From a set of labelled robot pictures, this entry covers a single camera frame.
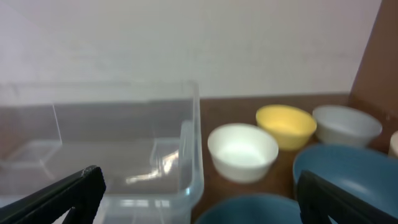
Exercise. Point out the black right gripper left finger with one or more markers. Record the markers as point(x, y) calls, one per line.
point(78, 196)

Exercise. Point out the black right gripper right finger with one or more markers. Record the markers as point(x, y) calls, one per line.
point(322, 202)

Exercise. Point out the large blue bowl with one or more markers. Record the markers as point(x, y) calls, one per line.
point(365, 173)
point(253, 209)

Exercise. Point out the large cream bowl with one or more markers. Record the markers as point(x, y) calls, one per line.
point(393, 146)

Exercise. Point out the small yellow bowl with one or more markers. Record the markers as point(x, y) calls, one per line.
point(291, 127)

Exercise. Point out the small grey bowl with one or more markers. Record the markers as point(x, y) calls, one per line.
point(344, 125)

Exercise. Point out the clear plastic storage bin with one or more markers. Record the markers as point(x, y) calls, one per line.
point(145, 137)

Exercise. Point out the small white bowl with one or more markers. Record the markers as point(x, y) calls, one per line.
point(242, 153)

